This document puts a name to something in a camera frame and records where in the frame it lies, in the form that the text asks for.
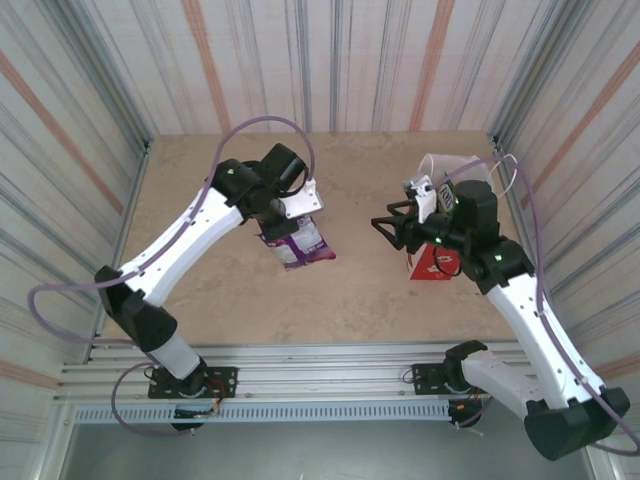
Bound purple snack bag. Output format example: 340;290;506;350
256;215;337;273

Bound white paper bag red prints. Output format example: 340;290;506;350
403;152;519;282

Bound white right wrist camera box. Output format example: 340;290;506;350
403;174;442;224

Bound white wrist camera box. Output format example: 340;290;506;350
281;178;326;219
403;174;442;224

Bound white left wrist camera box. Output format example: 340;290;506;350
281;178;326;219

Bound metal corner post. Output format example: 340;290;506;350
88;137;154;362
487;130;512;169

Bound aluminium rail frame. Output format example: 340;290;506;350
53;341;534;403

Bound slotted grey cable tray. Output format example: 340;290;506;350
73;401;452;425

